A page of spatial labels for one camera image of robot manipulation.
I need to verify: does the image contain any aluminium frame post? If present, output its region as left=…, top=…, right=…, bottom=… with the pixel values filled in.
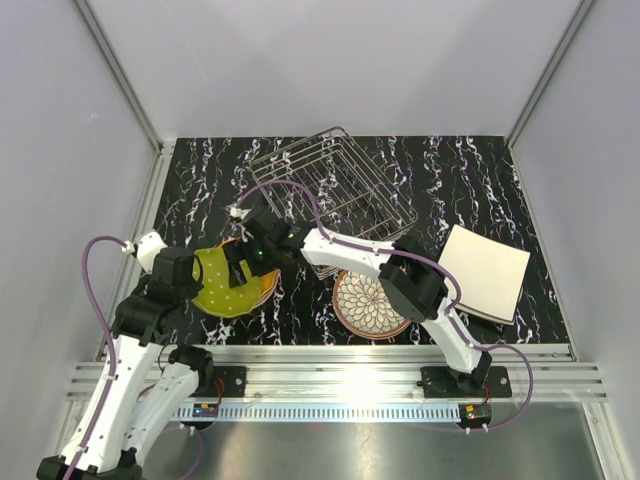
left=505, top=0, right=598, bottom=150
left=69, top=0, right=176, bottom=160

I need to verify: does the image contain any pink polka dot plate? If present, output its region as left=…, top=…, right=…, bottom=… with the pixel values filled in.
left=252, top=269, right=281, bottom=310

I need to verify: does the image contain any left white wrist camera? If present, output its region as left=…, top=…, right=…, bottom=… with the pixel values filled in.
left=134, top=230, right=167, bottom=274

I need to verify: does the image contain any white slotted cable duct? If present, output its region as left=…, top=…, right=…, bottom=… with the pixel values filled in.
left=173, top=402, right=460, bottom=423

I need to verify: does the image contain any metal wire dish rack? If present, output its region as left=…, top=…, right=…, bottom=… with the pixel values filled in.
left=248, top=125, right=419, bottom=279

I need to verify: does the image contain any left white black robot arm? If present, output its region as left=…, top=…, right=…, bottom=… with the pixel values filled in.
left=36, top=247, right=215, bottom=479

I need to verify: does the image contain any right aluminium frame post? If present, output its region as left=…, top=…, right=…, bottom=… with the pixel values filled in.
left=505, top=0, right=598, bottom=150

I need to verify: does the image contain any green polka dot plate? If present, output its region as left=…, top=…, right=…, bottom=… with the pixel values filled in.
left=191, top=246, right=259, bottom=318

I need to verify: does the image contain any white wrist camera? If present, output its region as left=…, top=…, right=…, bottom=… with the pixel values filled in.
left=229, top=206, right=251, bottom=222
left=134, top=230, right=167, bottom=274

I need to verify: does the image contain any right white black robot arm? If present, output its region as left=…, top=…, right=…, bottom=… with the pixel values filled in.
left=223, top=205, right=492, bottom=397

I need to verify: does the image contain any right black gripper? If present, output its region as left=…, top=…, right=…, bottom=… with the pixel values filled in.
left=222, top=236, right=284, bottom=290

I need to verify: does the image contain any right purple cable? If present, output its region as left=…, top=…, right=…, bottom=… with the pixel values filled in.
left=234, top=180, right=534, bottom=431

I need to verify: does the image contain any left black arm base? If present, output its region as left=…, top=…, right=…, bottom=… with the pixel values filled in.
left=191, top=365, right=248, bottom=399

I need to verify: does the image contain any black marble pattern mat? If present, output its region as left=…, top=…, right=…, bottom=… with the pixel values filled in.
left=154, top=135, right=570, bottom=346

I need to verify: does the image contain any aluminium mounting rail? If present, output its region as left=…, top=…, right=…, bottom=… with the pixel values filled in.
left=66, top=343, right=609, bottom=407

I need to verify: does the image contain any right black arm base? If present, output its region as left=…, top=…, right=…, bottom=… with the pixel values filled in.
left=416, top=366, right=512, bottom=399

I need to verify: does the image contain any floral patterned brown plate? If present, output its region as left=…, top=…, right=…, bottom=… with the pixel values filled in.
left=332, top=270, right=410, bottom=340

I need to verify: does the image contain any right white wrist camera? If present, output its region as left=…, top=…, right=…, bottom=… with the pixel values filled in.
left=229, top=206, right=251, bottom=222

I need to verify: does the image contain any left aluminium frame post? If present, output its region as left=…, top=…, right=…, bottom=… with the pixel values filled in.
left=69, top=0, right=176, bottom=160

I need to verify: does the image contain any orange polka dot plate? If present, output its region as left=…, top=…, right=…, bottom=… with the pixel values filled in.
left=216, top=238, right=280, bottom=310

